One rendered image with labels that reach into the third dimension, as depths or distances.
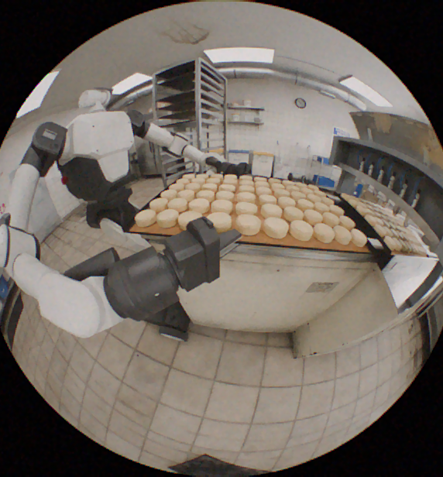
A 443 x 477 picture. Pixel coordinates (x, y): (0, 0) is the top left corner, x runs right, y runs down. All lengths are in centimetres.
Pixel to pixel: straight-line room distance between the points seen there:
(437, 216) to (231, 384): 122
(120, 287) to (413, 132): 75
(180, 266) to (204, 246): 4
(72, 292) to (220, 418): 108
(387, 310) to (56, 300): 67
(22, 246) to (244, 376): 115
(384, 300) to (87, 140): 95
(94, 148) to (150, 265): 40
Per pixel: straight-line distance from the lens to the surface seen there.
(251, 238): 26
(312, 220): 35
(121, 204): 60
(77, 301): 19
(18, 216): 41
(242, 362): 108
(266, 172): 391
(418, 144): 61
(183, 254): 17
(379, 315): 55
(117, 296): 18
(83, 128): 51
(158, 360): 115
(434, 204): 57
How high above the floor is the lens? 107
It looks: 41 degrees down
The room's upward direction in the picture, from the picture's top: straight up
